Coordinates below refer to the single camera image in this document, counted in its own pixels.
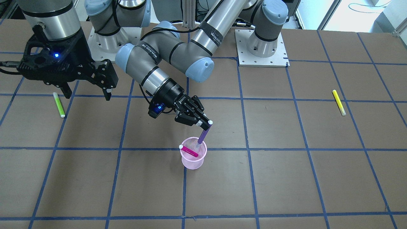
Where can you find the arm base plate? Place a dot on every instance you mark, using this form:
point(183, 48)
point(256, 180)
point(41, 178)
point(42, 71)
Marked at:
point(262, 47)
point(106, 47)

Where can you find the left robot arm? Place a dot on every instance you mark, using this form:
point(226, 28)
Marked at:
point(194, 58)

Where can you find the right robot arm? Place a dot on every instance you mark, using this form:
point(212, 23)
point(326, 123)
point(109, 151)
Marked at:
point(60, 20)

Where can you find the pink mesh pen cup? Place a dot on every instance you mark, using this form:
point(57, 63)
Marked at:
point(189, 161)

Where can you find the green pen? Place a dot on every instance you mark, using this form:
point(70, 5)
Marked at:
point(59, 105)

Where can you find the pink pen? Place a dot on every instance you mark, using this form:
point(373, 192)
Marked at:
point(189, 151)

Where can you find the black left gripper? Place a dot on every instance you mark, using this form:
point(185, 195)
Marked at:
point(170, 92)

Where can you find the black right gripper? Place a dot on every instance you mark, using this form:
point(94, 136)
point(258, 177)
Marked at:
point(83, 48)

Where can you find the purple pen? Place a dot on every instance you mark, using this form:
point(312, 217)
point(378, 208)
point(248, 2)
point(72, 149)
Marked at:
point(202, 137)

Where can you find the yellow pen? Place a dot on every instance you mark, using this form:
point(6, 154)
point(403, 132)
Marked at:
point(338, 102)

